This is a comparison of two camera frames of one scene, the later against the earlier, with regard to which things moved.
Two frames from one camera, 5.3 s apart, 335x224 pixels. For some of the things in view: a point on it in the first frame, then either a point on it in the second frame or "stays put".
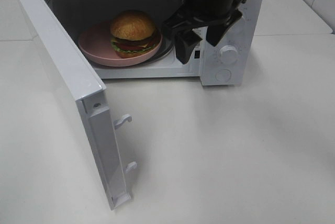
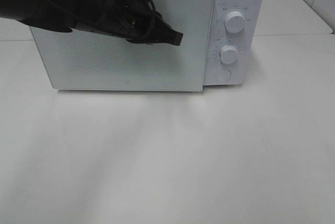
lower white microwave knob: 229,54 stays put
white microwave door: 89,92 to 81,59
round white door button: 223,75 stays put
